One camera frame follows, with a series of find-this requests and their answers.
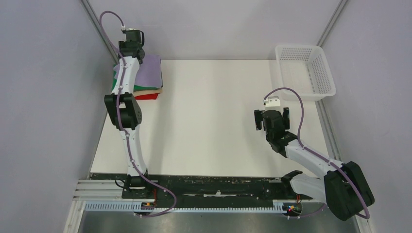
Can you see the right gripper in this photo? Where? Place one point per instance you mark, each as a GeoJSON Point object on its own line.
{"type": "Point", "coordinates": [285, 118]}

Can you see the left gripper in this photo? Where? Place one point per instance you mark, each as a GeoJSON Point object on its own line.
{"type": "Point", "coordinates": [121, 45]}

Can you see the purple t-shirt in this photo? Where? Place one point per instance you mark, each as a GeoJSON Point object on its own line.
{"type": "Point", "coordinates": [151, 59]}

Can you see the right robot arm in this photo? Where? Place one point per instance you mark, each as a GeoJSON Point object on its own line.
{"type": "Point", "coordinates": [342, 187]}

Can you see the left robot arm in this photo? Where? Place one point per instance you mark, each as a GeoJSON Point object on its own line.
{"type": "Point", "coordinates": [124, 111]}

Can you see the green folded t-shirt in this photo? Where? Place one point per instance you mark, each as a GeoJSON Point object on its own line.
{"type": "Point", "coordinates": [149, 77]}

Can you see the beige folded t-shirt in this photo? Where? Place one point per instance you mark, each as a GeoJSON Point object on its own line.
{"type": "Point", "coordinates": [147, 92]}

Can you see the white plastic basket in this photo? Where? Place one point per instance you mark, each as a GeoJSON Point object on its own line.
{"type": "Point", "coordinates": [304, 68]}

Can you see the red folded t-shirt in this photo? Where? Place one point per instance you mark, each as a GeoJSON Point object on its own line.
{"type": "Point", "coordinates": [153, 96]}

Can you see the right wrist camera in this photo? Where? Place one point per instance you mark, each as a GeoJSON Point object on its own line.
{"type": "Point", "coordinates": [272, 102]}

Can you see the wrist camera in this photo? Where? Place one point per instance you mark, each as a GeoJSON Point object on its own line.
{"type": "Point", "coordinates": [127, 30]}
{"type": "Point", "coordinates": [272, 102]}

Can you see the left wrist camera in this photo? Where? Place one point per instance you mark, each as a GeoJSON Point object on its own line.
{"type": "Point", "coordinates": [127, 30]}

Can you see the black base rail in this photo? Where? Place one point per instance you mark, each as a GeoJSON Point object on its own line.
{"type": "Point", "coordinates": [202, 191]}

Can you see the white cable duct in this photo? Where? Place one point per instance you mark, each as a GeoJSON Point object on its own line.
{"type": "Point", "coordinates": [137, 207]}

